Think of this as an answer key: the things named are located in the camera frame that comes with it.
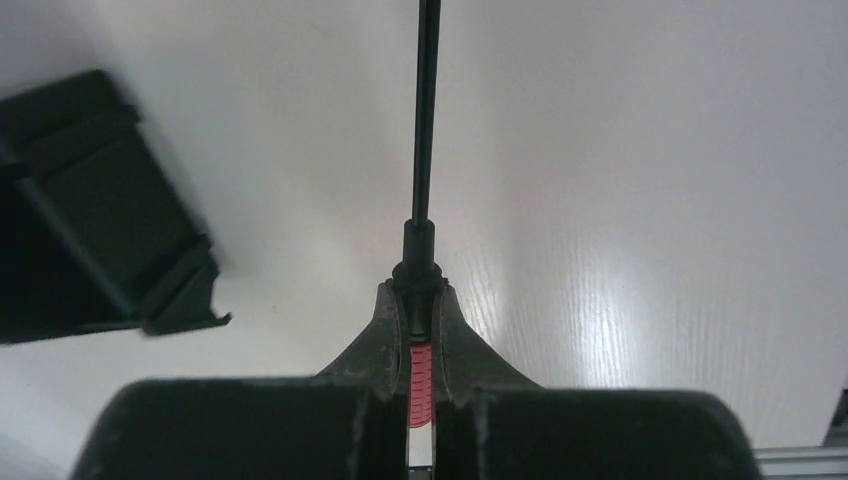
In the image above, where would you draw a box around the black plastic bin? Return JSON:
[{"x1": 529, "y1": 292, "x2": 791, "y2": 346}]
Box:
[{"x1": 1, "y1": 70, "x2": 229, "y2": 345}]

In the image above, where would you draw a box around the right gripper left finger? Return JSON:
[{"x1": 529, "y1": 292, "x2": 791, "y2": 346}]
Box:
[{"x1": 318, "y1": 280, "x2": 406, "y2": 400}]

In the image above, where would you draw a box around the red handled screwdriver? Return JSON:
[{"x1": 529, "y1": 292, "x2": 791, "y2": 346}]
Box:
[{"x1": 392, "y1": 0, "x2": 443, "y2": 429}]

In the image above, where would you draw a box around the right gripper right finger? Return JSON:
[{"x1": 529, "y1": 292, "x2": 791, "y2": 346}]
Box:
[{"x1": 431, "y1": 284, "x2": 540, "y2": 406}]

